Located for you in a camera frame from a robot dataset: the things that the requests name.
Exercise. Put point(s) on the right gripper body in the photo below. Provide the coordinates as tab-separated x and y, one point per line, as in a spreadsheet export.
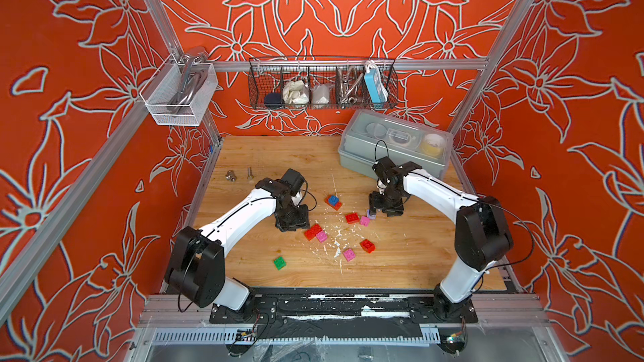
386	202

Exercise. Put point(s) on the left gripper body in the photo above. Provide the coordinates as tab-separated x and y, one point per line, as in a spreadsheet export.
294	217

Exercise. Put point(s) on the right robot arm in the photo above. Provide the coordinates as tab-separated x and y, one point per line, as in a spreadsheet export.
418	183

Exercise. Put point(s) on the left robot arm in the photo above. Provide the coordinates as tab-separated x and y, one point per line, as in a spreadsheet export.
197	265

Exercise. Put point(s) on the long red lego brick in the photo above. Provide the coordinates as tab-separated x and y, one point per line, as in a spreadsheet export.
313	232

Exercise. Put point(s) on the pink lego brick left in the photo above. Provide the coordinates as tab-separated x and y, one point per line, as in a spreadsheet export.
322	236

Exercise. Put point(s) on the green lego brick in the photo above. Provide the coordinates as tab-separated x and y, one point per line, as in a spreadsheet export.
280	263

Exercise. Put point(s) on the pink lego brick lower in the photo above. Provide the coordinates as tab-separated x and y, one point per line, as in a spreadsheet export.
349	254

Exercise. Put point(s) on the yellow tape roll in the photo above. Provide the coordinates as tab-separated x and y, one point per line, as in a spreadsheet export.
433	145

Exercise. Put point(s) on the clear plastic storage box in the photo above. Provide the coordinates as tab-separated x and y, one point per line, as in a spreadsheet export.
370	136

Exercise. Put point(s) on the blue white box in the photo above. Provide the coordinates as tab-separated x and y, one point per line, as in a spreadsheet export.
377	91

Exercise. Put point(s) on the dark blue round object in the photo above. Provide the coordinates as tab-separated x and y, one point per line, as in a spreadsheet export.
273	101

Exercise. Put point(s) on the white crumpled cloth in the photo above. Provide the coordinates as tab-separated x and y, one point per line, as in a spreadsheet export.
296	93

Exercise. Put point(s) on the metal tongs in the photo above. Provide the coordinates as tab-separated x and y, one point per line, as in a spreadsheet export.
192	79

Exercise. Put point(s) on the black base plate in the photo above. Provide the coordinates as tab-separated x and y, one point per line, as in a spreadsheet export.
268	305

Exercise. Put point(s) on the black wire basket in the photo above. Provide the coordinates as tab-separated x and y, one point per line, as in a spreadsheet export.
344	75

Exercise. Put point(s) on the clear plastic wall bin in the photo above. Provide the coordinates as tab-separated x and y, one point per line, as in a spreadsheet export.
166	84

